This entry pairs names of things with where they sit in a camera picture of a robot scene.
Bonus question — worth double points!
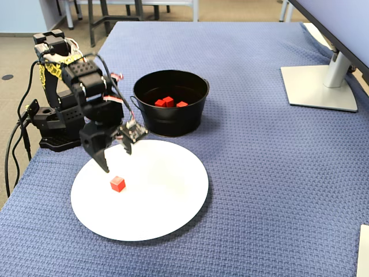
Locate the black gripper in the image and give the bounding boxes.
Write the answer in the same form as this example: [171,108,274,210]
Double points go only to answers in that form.
[80,123,133,174]

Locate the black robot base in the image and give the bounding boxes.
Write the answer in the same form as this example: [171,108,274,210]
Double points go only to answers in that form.
[27,99,87,152]

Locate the white round plate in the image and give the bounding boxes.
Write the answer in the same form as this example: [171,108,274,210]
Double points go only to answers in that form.
[70,139,210,242]

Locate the black metal bucket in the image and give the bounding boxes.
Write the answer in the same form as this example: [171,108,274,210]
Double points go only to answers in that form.
[130,69,210,138]

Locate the yellow black tape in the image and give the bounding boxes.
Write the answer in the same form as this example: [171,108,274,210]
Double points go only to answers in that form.
[39,54,87,90]

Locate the grey metal table leg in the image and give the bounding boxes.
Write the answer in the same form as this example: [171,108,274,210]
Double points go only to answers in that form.
[65,0,75,31]

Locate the blue waffle cloth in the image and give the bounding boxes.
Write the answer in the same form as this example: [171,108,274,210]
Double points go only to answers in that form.
[0,21,369,277]

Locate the black chair legs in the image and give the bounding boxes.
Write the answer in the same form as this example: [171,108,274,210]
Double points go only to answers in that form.
[152,0,171,21]

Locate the white table leg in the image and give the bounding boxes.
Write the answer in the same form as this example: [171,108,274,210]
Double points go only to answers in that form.
[191,0,200,23]

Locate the silver monitor stand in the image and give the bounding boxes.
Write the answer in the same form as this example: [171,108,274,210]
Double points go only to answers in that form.
[280,43,359,113]

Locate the grey chair legs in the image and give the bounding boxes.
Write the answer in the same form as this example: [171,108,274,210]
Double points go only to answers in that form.
[278,0,295,23]

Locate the monitor screen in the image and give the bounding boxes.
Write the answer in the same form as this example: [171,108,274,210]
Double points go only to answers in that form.
[288,0,369,76]

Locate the white flat object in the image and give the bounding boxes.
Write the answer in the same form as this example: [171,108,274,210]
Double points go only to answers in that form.
[356,224,369,277]

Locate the small camera circuit board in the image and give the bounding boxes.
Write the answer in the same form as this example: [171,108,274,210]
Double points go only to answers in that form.
[120,119,149,143]

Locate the black base cable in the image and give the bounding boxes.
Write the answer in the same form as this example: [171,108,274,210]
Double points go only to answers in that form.
[11,109,33,185]

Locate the black metal stool frame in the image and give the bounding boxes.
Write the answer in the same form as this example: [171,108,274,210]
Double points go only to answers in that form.
[88,0,145,48]

